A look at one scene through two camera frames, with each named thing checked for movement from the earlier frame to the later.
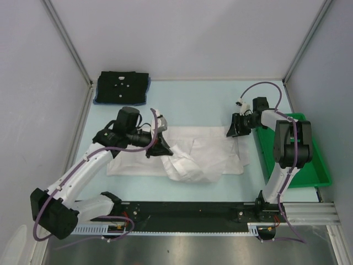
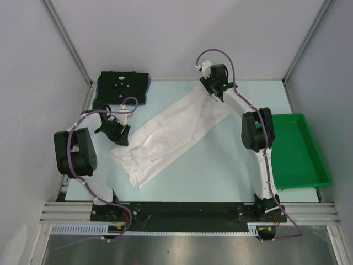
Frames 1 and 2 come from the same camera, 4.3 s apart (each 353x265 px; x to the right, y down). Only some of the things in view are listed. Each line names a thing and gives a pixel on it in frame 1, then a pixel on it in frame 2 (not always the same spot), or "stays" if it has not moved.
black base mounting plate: [266, 216] stays
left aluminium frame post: [57, 21] stays
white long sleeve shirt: [203, 153] → [155, 147]
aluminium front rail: [312, 213] stays
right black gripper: [235, 130] → [206, 83]
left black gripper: [159, 148] → [121, 138]
